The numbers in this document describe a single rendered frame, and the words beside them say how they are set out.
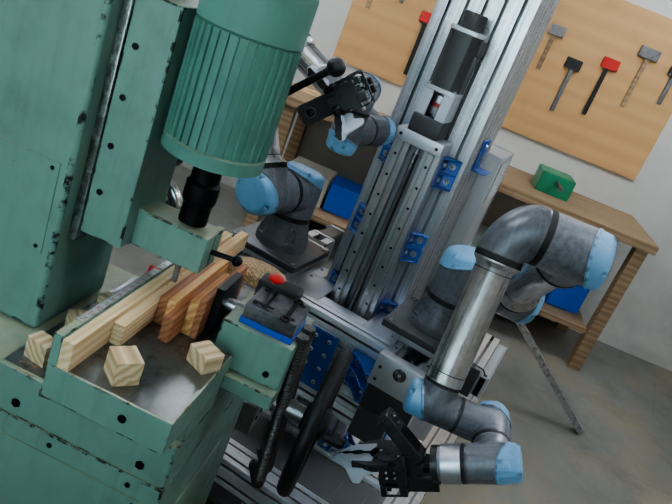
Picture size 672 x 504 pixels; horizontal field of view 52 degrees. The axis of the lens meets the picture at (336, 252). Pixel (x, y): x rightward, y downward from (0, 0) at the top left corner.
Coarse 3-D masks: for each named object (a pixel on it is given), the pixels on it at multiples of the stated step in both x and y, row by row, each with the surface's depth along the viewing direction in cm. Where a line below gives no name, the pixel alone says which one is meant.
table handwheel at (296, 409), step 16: (336, 368) 118; (336, 384) 116; (320, 400) 114; (288, 416) 126; (304, 416) 124; (320, 416) 113; (304, 432) 112; (320, 432) 123; (304, 448) 112; (288, 464) 113; (304, 464) 133; (288, 480) 115
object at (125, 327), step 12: (228, 240) 152; (240, 240) 154; (228, 252) 149; (180, 276) 129; (144, 300) 117; (156, 300) 119; (132, 312) 113; (144, 312) 114; (120, 324) 108; (132, 324) 111; (144, 324) 117; (120, 336) 109; (132, 336) 114
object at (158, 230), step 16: (144, 208) 119; (160, 208) 122; (144, 224) 119; (160, 224) 118; (176, 224) 118; (208, 224) 123; (144, 240) 120; (160, 240) 119; (176, 240) 118; (192, 240) 118; (208, 240) 117; (160, 256) 120; (176, 256) 119; (192, 256) 119; (208, 256) 121
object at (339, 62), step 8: (328, 64) 119; (336, 64) 119; (344, 64) 119; (320, 72) 121; (328, 72) 120; (336, 72) 119; (344, 72) 120; (304, 80) 122; (312, 80) 121; (296, 88) 123
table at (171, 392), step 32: (96, 352) 106; (160, 352) 112; (224, 352) 119; (64, 384) 101; (96, 384) 100; (160, 384) 105; (192, 384) 108; (224, 384) 119; (256, 384) 119; (96, 416) 101; (128, 416) 100; (160, 416) 99; (192, 416) 108; (160, 448) 100
